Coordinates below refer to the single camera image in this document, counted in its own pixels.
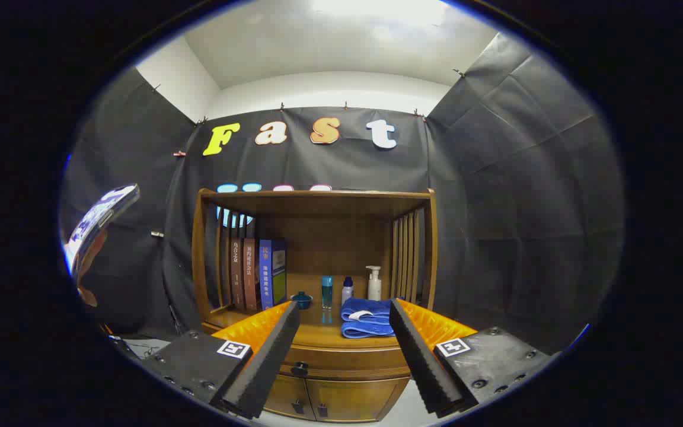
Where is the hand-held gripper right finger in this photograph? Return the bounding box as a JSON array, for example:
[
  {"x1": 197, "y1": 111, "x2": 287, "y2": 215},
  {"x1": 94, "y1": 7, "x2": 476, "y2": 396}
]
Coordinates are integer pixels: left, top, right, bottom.
[{"x1": 389, "y1": 298, "x2": 556, "y2": 418}]

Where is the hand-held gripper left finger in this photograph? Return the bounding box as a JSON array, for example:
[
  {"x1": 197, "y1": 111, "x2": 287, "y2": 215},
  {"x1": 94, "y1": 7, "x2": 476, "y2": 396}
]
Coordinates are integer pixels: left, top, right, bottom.
[{"x1": 140, "y1": 301, "x2": 301, "y2": 420}]

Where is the wooden drawer with black knob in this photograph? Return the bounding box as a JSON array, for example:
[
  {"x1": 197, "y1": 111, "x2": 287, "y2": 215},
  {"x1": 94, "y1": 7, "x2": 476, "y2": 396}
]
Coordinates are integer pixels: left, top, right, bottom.
[{"x1": 282, "y1": 341, "x2": 411, "y2": 380}]

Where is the wooden countertop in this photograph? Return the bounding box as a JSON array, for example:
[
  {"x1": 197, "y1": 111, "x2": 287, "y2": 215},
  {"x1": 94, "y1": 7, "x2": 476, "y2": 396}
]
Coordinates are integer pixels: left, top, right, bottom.
[{"x1": 205, "y1": 274, "x2": 407, "y2": 350}]

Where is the wooden cabinet with shelf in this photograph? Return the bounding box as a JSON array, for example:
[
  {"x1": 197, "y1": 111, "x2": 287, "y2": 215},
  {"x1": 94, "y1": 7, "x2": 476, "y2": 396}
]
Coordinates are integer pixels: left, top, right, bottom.
[{"x1": 192, "y1": 188, "x2": 438, "y2": 423}]

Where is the folded blue towel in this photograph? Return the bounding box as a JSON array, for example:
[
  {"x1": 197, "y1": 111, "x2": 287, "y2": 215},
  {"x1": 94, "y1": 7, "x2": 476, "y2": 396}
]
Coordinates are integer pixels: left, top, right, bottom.
[{"x1": 340, "y1": 297, "x2": 395, "y2": 339}]

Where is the blue book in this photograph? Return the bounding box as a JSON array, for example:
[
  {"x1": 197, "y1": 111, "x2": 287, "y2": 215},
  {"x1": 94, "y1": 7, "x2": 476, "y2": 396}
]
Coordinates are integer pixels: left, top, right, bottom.
[{"x1": 258, "y1": 238, "x2": 287, "y2": 310}]

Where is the reddish brown book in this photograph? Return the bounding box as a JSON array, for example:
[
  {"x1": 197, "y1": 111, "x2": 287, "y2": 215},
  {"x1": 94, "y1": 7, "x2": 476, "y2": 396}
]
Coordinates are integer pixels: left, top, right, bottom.
[{"x1": 242, "y1": 238, "x2": 262, "y2": 312}]

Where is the dark brown book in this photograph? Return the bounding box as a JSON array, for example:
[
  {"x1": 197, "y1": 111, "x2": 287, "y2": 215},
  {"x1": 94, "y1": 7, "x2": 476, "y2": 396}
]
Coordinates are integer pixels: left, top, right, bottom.
[{"x1": 230, "y1": 239, "x2": 245, "y2": 310}]

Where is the black backdrop cloth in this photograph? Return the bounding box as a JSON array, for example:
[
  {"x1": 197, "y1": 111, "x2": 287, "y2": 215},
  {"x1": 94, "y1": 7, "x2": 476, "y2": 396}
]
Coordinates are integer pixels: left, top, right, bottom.
[{"x1": 60, "y1": 33, "x2": 624, "y2": 356}]

